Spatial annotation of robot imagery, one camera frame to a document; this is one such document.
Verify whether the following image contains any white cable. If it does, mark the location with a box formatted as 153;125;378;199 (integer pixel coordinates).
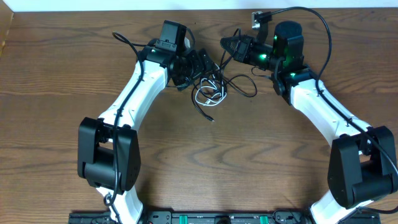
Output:
194;63;228;107

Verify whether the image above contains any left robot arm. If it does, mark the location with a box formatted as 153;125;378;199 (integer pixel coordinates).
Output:
77;46;214;223

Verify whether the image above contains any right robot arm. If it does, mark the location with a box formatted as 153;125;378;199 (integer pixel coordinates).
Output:
220;21;397;223

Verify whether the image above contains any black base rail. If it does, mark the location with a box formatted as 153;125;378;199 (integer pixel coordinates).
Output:
68;211;381;224

